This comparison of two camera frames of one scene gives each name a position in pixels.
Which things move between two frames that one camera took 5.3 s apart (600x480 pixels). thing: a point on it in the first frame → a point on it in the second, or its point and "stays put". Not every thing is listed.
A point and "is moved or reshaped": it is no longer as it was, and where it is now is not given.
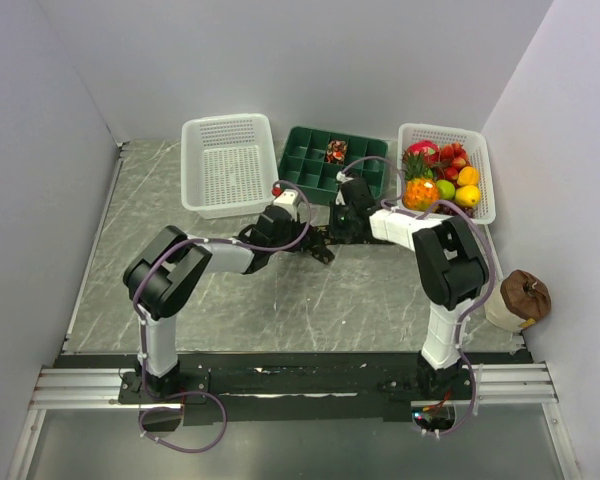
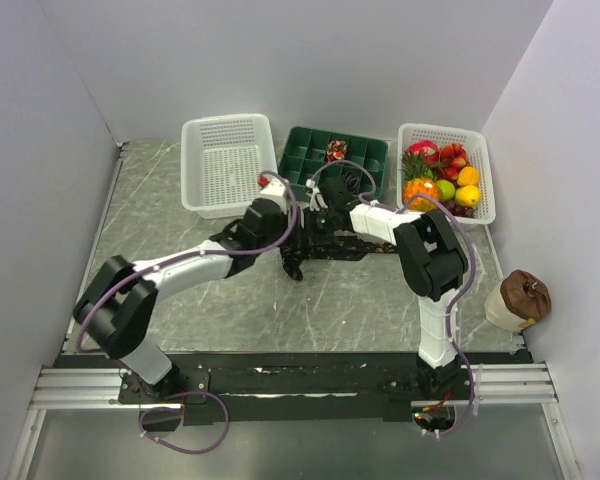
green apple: x=446 y=189 stays put
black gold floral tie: x=321 y=236 is moved or reshaped
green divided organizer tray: x=312 y=158 stays put
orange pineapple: x=421 y=189 stays put
